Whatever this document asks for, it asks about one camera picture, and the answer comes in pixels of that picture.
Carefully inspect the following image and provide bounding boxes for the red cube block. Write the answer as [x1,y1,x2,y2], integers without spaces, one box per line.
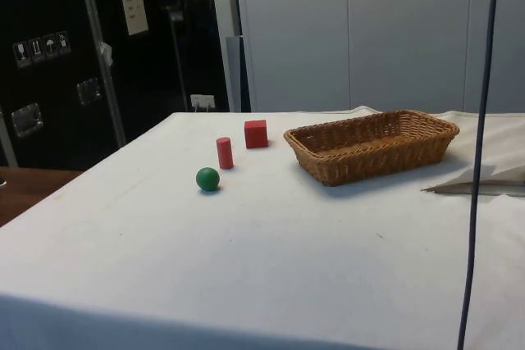
[244,119,270,149]

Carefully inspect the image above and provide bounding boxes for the green ball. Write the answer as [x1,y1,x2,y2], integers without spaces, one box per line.
[195,166,221,193]

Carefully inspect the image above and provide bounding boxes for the brown wicker basket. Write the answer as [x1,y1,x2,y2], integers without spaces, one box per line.
[283,109,461,188]

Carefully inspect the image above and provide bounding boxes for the black cabinet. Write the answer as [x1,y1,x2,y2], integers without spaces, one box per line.
[0,0,251,171]

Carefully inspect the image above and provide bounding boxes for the red cylinder block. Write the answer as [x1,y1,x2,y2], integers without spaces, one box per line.
[216,136,235,170]

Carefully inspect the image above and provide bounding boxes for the pale grey lockers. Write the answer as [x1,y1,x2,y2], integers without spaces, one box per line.
[231,0,525,114]

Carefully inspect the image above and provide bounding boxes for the dark blue cable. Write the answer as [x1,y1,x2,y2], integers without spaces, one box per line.
[456,0,502,350]

